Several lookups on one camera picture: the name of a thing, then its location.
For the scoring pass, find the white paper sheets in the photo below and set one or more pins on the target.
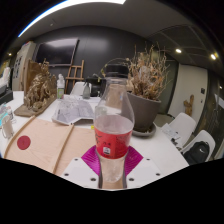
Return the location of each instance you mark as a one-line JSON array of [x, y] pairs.
[[171, 132]]

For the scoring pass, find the green-labelled white bottle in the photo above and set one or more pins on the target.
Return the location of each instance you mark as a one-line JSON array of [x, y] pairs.
[[60, 87]]

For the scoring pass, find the black wall screen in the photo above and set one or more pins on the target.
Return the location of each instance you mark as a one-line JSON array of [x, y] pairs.
[[56, 51]]

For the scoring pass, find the tan wood-framed canvas panel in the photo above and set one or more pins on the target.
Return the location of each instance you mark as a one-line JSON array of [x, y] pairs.
[[43, 140]]

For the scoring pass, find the grey pot with dried plant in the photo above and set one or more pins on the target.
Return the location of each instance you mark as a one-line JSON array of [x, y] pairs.
[[143, 111]]

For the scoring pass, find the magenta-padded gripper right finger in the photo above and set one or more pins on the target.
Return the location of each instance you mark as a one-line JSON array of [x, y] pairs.
[[143, 171]]

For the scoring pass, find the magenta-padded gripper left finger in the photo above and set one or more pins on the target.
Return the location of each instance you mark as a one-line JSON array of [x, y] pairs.
[[80, 171]]

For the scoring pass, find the black backpack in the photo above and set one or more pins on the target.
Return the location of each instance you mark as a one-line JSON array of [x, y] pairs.
[[198, 152]]

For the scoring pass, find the flat round red coaster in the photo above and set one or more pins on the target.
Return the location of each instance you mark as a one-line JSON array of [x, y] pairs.
[[23, 142]]

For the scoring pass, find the long white ceiling light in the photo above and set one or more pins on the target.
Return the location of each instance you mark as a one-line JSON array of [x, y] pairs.
[[66, 4]]

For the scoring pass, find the grey newspaper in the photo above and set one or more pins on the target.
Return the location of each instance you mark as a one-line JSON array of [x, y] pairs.
[[71, 111]]

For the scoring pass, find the small yellow item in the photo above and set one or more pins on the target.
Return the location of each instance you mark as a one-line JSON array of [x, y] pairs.
[[89, 127]]

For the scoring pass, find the clear red-labelled drink bottle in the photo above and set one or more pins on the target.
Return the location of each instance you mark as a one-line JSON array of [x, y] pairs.
[[113, 143]]

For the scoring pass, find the white chair with papers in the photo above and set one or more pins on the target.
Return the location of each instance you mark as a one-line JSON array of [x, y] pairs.
[[185, 123]]

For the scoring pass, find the wooden cactus figure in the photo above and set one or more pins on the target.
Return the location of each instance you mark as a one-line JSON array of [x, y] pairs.
[[189, 105]]

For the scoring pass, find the grey glass bottle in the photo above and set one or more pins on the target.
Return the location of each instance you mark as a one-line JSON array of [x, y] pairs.
[[86, 90]]

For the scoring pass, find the white cabinet with posters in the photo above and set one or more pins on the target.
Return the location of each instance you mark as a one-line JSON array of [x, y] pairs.
[[21, 63]]

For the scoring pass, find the white chair with backpack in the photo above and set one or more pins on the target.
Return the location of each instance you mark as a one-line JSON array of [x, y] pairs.
[[203, 136]]

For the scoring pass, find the round ceiling spotlights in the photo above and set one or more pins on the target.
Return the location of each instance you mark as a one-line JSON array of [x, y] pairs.
[[178, 50]]

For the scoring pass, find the golden sculpture on wooden board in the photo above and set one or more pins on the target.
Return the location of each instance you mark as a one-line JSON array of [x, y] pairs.
[[40, 90]]

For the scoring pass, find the large black box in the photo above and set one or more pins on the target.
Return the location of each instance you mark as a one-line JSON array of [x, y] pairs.
[[5, 96]]

